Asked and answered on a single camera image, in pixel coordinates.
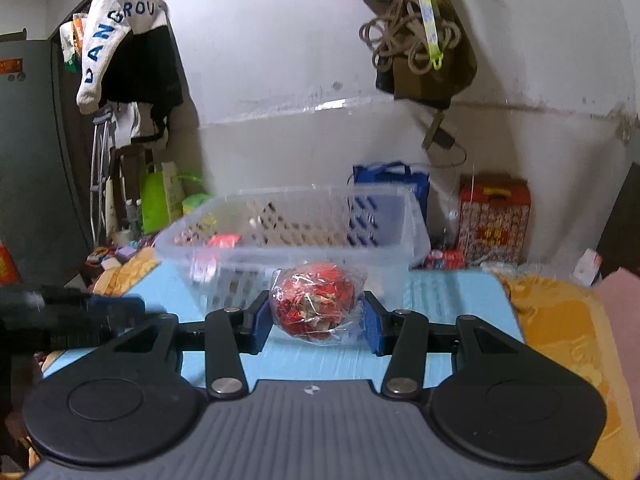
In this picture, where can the green paper bag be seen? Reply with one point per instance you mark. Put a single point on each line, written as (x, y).
(154, 200)

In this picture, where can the pile of colourful packets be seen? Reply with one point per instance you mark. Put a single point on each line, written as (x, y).
(117, 265)

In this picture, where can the clear plastic basket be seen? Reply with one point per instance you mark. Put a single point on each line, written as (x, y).
(310, 230)

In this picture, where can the yellow blanket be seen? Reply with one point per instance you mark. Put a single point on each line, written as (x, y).
(565, 340)

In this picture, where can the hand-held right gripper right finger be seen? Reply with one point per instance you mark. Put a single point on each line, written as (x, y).
(372, 327)

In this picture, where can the blue woven bag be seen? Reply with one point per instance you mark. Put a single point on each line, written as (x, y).
(390, 180)

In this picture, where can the small red box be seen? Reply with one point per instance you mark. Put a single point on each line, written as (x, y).
(445, 258)

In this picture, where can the brown hanging bag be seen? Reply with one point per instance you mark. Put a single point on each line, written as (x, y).
(450, 70)

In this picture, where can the red packet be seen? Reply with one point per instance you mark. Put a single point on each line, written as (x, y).
(315, 302)

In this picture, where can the green box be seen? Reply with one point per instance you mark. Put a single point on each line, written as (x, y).
(196, 204)

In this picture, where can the grey metal cabinet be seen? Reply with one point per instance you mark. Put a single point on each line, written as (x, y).
(30, 160)

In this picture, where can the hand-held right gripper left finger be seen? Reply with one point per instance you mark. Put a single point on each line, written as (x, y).
(260, 320)

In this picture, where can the pink blanket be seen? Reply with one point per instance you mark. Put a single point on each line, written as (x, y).
(622, 320)

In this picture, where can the dark wooden furniture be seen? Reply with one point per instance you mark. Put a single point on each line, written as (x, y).
(622, 220)

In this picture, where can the metal crutch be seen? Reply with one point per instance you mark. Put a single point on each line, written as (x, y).
(102, 170)

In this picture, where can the white jacket with blue letters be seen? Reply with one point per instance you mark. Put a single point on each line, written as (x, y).
(107, 25)

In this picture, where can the red patterned gift box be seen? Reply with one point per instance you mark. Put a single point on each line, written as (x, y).
(495, 220)

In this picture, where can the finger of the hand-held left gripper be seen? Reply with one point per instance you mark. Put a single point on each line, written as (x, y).
(117, 310)

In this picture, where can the white pink packet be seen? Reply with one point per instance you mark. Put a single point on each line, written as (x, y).
(225, 241)

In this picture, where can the hanging colourful plastic bags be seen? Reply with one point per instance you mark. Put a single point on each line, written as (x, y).
(72, 42)

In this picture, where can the beige printed bag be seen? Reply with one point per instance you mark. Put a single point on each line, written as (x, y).
(172, 190)

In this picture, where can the small white box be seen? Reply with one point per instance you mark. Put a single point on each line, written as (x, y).
(587, 266)

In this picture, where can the black hanging garment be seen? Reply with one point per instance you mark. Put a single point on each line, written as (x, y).
(145, 70)

